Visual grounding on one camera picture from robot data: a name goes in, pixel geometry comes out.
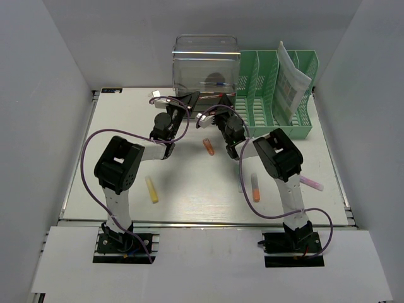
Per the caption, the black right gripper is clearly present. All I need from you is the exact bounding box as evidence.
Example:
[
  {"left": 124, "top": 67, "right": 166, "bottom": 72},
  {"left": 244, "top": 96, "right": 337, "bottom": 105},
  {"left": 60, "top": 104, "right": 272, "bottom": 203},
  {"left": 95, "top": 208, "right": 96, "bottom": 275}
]
[{"left": 210, "top": 93, "right": 236, "bottom": 144}]

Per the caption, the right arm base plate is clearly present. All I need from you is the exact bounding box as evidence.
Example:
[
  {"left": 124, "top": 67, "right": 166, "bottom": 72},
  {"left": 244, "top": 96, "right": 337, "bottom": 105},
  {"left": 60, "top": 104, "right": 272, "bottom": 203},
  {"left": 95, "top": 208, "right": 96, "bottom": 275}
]
[{"left": 257, "top": 232, "right": 324, "bottom": 268}]

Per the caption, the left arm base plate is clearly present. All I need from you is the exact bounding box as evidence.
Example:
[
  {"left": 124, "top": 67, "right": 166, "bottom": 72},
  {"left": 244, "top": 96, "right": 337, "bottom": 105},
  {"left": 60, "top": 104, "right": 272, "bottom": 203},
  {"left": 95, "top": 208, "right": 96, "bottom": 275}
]
[{"left": 92, "top": 230, "right": 160, "bottom": 264}]

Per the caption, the mesh document pouch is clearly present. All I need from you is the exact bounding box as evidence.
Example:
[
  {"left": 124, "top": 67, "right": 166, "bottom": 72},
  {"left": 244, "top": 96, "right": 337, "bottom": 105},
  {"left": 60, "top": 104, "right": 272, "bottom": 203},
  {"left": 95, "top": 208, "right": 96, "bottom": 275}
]
[{"left": 273, "top": 41, "right": 311, "bottom": 126}]

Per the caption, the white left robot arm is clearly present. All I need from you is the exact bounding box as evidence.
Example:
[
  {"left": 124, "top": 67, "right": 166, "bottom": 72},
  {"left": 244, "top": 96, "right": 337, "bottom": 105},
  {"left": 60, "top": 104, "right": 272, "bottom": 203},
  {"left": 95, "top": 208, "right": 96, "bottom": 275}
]
[{"left": 94, "top": 91, "right": 200, "bottom": 252}]

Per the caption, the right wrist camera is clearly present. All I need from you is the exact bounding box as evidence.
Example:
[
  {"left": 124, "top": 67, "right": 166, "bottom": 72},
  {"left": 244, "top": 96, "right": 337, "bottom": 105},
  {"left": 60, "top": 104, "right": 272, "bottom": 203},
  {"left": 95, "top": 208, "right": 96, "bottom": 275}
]
[{"left": 196, "top": 113, "right": 215, "bottom": 129}]

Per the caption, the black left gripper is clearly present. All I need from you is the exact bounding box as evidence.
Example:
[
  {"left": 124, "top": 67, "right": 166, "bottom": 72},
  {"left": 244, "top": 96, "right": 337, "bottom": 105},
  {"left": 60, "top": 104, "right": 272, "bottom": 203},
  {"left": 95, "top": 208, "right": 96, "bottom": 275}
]
[{"left": 164, "top": 90, "right": 199, "bottom": 140}]

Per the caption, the clear drawer storage box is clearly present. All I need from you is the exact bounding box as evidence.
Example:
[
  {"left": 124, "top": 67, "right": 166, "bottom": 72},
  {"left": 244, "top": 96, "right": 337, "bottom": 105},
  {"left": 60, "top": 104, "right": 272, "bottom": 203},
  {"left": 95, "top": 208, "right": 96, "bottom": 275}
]
[{"left": 172, "top": 34, "right": 241, "bottom": 117}]

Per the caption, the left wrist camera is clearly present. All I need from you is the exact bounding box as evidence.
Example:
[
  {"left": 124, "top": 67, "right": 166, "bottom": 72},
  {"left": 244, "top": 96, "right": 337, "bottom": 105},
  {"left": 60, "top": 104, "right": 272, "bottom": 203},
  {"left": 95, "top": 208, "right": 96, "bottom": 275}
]
[{"left": 148, "top": 90, "right": 169, "bottom": 109}]

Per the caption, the red pen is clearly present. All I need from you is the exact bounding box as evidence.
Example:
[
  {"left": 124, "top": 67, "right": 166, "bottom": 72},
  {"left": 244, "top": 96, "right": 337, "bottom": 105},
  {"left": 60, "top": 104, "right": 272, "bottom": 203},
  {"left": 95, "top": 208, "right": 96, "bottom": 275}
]
[{"left": 198, "top": 93, "right": 236, "bottom": 100}]

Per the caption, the pink highlighter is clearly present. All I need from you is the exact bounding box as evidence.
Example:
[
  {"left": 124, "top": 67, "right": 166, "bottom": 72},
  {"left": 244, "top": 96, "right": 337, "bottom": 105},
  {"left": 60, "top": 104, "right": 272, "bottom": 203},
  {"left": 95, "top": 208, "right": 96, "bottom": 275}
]
[{"left": 300, "top": 175, "right": 324, "bottom": 191}]

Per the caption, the orange grey highlighter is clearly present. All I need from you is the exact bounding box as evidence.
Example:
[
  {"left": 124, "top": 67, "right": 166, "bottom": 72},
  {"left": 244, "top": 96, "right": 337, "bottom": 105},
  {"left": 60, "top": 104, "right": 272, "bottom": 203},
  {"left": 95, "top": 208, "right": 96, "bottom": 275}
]
[{"left": 251, "top": 173, "right": 261, "bottom": 203}]

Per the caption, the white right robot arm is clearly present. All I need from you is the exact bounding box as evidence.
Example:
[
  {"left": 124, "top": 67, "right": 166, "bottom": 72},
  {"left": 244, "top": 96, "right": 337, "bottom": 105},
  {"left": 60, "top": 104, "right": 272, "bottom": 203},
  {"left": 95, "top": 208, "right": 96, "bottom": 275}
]
[{"left": 198, "top": 94, "right": 313, "bottom": 252}]

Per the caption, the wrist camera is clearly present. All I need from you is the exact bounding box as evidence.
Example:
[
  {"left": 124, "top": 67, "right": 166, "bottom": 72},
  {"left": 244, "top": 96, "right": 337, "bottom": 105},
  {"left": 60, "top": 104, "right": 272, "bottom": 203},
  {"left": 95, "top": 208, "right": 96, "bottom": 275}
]
[
  {"left": 196, "top": 113, "right": 215, "bottom": 129},
  {"left": 148, "top": 90, "right": 169, "bottom": 109}
]

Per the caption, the blue pen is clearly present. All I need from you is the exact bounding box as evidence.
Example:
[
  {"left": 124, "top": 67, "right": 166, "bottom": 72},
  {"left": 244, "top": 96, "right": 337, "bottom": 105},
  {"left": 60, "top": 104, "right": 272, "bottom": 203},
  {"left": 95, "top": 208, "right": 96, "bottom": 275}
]
[{"left": 199, "top": 81, "right": 234, "bottom": 86}]

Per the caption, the green file organizer rack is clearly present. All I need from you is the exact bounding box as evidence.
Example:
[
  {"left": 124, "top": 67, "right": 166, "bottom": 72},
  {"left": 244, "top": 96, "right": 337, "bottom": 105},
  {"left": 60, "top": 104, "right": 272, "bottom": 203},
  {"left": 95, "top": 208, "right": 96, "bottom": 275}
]
[{"left": 235, "top": 50, "right": 314, "bottom": 140}]

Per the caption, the black label sticker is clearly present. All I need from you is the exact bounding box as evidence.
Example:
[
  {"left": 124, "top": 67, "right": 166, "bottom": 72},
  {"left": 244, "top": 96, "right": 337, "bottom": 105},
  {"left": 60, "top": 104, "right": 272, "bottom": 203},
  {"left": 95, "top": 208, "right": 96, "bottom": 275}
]
[{"left": 100, "top": 88, "right": 122, "bottom": 93}]

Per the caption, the orange translucent highlighter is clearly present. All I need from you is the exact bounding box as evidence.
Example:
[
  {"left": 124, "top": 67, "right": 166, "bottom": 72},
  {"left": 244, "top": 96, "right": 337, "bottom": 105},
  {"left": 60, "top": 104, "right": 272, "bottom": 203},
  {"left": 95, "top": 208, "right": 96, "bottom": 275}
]
[{"left": 203, "top": 138, "right": 215, "bottom": 156}]

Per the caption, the yellow highlighter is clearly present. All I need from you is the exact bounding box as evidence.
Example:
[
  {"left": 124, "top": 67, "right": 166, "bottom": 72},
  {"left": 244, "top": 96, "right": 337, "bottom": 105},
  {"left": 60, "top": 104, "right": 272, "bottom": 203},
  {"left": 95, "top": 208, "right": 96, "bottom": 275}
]
[{"left": 145, "top": 176, "right": 159, "bottom": 203}]

